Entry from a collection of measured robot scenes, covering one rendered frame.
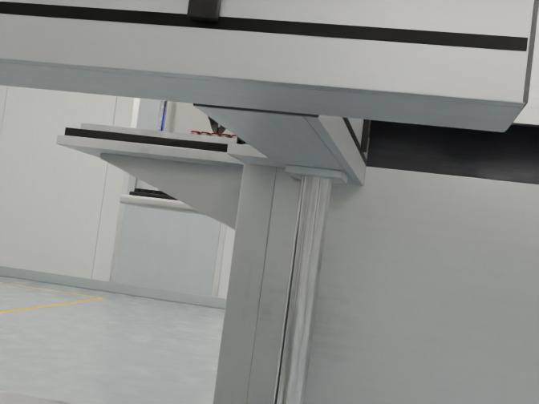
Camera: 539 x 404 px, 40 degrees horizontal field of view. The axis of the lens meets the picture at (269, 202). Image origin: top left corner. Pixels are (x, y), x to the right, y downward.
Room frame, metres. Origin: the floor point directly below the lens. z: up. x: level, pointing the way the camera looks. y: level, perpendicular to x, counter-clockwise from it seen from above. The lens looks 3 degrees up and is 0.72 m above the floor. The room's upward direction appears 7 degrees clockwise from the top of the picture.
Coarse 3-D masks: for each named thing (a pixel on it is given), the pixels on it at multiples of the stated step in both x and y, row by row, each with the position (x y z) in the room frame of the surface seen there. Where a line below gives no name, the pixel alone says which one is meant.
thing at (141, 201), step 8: (120, 200) 2.32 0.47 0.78; (128, 200) 2.31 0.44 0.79; (136, 200) 2.30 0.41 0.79; (144, 200) 2.29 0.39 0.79; (152, 200) 2.28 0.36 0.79; (160, 200) 2.28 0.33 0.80; (168, 200) 2.27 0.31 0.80; (176, 200) 2.26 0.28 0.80; (160, 208) 2.38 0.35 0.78; (168, 208) 2.27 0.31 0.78; (176, 208) 2.26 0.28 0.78; (184, 208) 2.25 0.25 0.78; (192, 208) 2.24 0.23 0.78
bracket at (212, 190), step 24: (120, 168) 1.56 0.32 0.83; (144, 168) 1.55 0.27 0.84; (168, 168) 1.54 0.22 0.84; (192, 168) 1.53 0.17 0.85; (216, 168) 1.52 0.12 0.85; (240, 168) 1.51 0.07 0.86; (168, 192) 1.54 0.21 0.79; (192, 192) 1.53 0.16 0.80; (216, 192) 1.52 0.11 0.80; (216, 216) 1.52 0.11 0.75
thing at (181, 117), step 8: (168, 104) 2.54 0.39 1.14; (176, 104) 2.53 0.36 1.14; (184, 104) 2.52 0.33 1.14; (168, 112) 2.54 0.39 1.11; (176, 112) 2.53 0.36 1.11; (184, 112) 2.52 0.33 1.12; (192, 112) 2.51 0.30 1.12; (200, 112) 2.50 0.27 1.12; (168, 120) 2.53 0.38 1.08; (176, 120) 2.52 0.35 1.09; (184, 120) 2.51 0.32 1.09; (192, 120) 2.51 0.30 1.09; (200, 120) 2.50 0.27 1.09; (208, 120) 2.49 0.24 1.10; (168, 128) 2.53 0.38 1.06; (176, 128) 2.52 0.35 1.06; (184, 128) 2.51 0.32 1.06; (192, 128) 2.50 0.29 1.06; (200, 128) 2.50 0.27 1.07; (208, 128) 2.49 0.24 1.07
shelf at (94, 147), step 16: (64, 144) 1.49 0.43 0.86; (80, 144) 1.49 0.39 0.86; (96, 144) 1.48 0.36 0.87; (112, 144) 1.47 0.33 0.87; (128, 144) 1.47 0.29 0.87; (144, 144) 1.46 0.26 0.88; (176, 160) 1.53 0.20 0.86; (192, 160) 1.48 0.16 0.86; (208, 160) 1.44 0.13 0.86; (224, 160) 1.43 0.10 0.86
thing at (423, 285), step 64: (384, 192) 1.35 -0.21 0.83; (448, 192) 1.33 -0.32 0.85; (512, 192) 1.31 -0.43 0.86; (384, 256) 1.35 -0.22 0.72; (448, 256) 1.33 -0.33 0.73; (512, 256) 1.31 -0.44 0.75; (320, 320) 1.37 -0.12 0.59; (384, 320) 1.35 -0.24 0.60; (448, 320) 1.32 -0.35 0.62; (512, 320) 1.30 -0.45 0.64; (256, 384) 1.39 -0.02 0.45; (320, 384) 1.37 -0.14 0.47; (384, 384) 1.34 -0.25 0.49; (448, 384) 1.32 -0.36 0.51; (512, 384) 1.30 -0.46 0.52
